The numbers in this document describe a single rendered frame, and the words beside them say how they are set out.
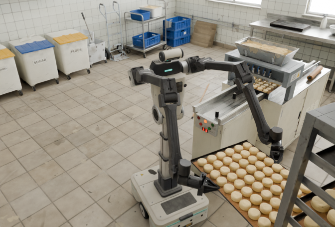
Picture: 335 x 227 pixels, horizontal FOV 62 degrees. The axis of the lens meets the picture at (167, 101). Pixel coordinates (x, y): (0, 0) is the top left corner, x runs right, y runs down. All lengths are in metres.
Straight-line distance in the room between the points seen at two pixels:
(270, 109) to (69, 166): 2.29
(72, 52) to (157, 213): 3.63
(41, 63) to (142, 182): 3.12
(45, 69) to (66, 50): 0.49
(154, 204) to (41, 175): 1.44
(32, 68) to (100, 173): 2.52
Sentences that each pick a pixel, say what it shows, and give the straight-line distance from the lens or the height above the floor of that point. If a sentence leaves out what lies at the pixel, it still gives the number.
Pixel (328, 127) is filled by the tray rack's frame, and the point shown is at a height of 1.81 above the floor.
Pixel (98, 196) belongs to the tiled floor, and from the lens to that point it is 3.03.
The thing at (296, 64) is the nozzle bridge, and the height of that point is 1.18.
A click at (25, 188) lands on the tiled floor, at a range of 3.36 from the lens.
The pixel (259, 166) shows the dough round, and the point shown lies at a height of 1.20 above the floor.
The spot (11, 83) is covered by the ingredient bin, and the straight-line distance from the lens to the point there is 5.10.
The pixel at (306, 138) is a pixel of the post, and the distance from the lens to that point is 0.84.
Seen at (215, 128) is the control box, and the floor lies 0.79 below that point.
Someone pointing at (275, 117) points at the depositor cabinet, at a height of 0.68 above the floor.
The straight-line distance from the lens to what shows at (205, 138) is 2.69.
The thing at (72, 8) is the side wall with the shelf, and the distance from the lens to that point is 5.98.
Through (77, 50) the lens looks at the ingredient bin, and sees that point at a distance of 5.40.
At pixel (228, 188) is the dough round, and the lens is 1.40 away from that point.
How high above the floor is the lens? 2.20
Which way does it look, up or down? 29 degrees down
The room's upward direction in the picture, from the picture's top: straight up
